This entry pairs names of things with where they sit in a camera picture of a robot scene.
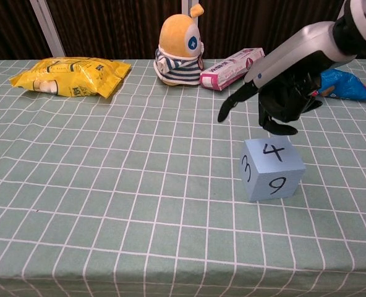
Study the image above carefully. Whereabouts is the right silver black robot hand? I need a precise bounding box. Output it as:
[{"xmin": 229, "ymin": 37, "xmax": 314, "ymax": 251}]
[{"xmin": 217, "ymin": 20, "xmax": 357, "ymax": 136}]

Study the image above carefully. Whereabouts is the light blue numbered foam cube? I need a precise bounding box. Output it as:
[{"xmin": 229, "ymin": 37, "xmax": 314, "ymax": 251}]
[{"xmin": 239, "ymin": 138, "xmax": 306, "ymax": 204}]

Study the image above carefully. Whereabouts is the blue snack bag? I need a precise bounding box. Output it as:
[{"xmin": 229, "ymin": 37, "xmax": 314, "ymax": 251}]
[{"xmin": 318, "ymin": 69, "xmax": 366, "ymax": 101}]

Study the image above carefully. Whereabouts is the pink and white toothpaste box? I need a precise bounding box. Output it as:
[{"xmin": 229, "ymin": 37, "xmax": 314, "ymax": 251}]
[{"xmin": 199, "ymin": 47, "xmax": 266, "ymax": 92}]

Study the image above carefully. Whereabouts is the yellow plush toy striped shirt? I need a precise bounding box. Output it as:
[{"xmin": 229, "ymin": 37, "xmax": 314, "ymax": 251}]
[{"xmin": 153, "ymin": 3, "xmax": 205, "ymax": 87}]

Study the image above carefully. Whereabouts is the dark brown curtain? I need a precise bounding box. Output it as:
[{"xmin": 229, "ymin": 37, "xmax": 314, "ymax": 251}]
[{"xmin": 0, "ymin": 0, "xmax": 366, "ymax": 64}]

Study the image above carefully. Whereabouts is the green white checked tablecloth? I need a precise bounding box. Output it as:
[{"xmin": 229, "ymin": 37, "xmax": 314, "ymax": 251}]
[{"xmin": 0, "ymin": 57, "xmax": 366, "ymax": 297}]

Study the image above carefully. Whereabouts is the yellow snack bag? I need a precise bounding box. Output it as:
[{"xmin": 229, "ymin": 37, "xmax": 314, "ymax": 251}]
[{"xmin": 9, "ymin": 56, "xmax": 132, "ymax": 99}]

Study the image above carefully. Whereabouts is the white metal frame post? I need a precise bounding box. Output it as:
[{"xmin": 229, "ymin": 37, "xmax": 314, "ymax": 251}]
[
  {"xmin": 181, "ymin": 0, "xmax": 200, "ymax": 27},
  {"xmin": 333, "ymin": 0, "xmax": 351, "ymax": 22},
  {"xmin": 29, "ymin": 0, "xmax": 67, "ymax": 58}
]

